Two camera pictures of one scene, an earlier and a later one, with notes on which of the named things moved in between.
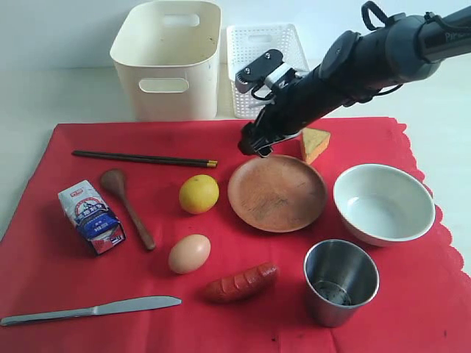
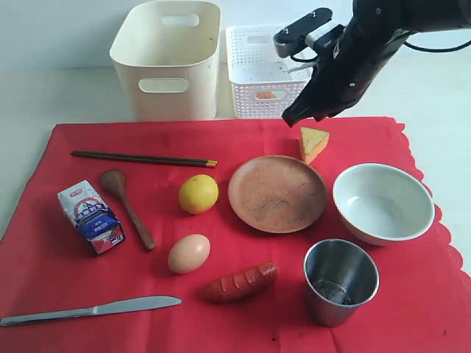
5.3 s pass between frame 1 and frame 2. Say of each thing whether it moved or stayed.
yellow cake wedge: stayed
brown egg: stayed
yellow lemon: stayed
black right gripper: moved
